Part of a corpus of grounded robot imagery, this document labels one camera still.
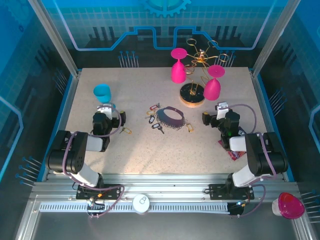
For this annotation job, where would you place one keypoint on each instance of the white cup pink lid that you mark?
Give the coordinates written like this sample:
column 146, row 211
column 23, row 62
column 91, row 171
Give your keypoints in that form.
column 290, row 205

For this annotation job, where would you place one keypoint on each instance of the aluminium front rail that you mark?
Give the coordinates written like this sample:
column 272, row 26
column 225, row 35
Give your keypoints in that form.
column 162, row 185

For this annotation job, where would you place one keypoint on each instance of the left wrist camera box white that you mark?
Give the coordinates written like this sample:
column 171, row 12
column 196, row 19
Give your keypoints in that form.
column 106, row 110

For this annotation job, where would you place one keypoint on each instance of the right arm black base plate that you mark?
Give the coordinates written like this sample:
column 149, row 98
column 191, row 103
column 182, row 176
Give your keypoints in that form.
column 217, row 191

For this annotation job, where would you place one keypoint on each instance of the red key tag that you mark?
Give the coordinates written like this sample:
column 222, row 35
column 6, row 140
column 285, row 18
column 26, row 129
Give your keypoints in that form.
column 152, row 108

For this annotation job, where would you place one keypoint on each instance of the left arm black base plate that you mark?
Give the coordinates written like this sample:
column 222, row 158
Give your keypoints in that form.
column 112, row 191

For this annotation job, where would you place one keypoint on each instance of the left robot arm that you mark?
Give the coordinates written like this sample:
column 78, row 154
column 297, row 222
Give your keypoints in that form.
column 75, row 155

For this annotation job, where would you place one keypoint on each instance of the aluminium side rail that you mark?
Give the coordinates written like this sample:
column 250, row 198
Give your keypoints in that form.
column 265, row 112
column 64, row 112

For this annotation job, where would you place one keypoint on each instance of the purple pink snack packet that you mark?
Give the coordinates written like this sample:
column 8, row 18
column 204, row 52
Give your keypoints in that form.
column 235, row 155

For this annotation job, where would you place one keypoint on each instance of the bunch of keys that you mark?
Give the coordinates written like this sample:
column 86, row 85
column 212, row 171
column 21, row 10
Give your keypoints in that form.
column 156, row 125

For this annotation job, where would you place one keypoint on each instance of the yellow key tag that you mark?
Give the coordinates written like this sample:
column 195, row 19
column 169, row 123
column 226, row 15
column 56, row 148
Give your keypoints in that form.
column 190, row 127
column 127, row 130
column 150, row 112

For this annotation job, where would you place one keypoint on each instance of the aluminium frame post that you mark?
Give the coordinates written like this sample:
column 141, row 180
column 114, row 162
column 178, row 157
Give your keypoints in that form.
column 272, row 40
column 58, row 40

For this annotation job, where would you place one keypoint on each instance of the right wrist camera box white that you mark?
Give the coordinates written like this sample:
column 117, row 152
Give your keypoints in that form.
column 222, row 111

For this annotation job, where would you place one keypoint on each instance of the white tin can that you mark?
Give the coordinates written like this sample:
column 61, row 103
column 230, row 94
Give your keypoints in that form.
column 141, row 203

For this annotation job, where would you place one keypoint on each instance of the blue table border strip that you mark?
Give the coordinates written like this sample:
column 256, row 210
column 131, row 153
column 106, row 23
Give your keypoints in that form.
column 270, row 112
column 59, row 112

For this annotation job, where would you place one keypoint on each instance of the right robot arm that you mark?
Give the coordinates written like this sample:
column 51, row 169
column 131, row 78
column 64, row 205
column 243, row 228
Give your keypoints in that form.
column 262, row 155

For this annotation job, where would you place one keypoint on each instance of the blue plastic wine cup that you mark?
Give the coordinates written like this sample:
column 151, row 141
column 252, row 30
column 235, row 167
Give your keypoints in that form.
column 101, row 92

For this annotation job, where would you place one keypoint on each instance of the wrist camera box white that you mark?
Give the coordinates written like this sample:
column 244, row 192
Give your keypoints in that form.
column 106, row 110
column 222, row 111

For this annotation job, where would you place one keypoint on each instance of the pink plastic wine cup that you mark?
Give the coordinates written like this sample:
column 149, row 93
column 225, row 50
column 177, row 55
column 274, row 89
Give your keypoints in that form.
column 212, row 90
column 178, row 72

